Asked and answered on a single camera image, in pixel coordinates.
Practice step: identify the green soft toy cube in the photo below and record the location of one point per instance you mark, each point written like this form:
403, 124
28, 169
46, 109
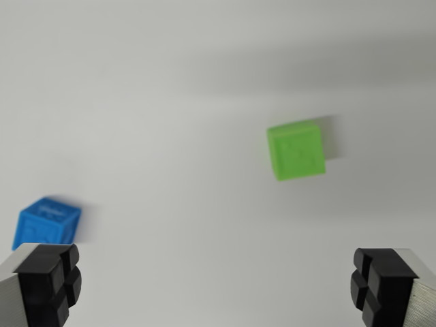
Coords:
296, 151

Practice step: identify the blue soft toy cube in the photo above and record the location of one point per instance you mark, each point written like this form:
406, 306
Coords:
44, 223

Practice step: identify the black-tipped silver gripper right finger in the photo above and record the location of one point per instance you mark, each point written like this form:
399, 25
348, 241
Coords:
388, 286

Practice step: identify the black-tipped silver gripper left finger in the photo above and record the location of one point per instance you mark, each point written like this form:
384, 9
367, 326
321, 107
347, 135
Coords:
39, 282

